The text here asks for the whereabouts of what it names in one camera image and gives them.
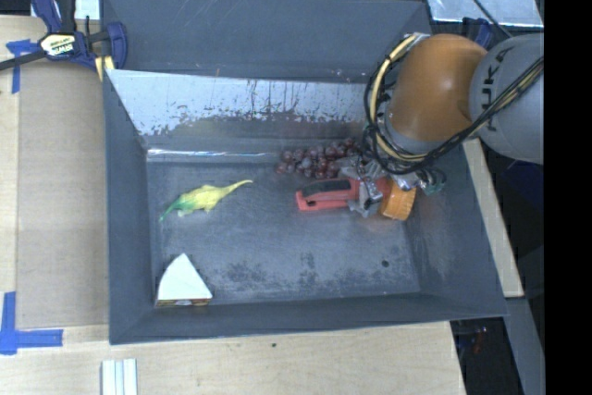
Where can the grey metal bin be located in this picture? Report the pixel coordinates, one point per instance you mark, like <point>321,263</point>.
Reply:
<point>277,254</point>

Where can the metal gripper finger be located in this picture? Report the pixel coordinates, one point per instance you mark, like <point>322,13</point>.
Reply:
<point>370,194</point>
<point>351,173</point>

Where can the red and black stapler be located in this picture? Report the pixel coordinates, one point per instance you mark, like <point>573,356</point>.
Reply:
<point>324,195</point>

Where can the white wedge-shaped box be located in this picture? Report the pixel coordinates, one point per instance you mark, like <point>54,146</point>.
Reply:
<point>182,282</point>

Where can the yellow-green toy dinosaur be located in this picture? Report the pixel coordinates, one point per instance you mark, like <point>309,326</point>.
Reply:
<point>203,198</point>

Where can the dark red grape bunch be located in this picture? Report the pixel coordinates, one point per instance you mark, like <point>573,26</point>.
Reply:
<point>314,162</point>

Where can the orange round disc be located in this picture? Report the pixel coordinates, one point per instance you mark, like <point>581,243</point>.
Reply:
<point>400,203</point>

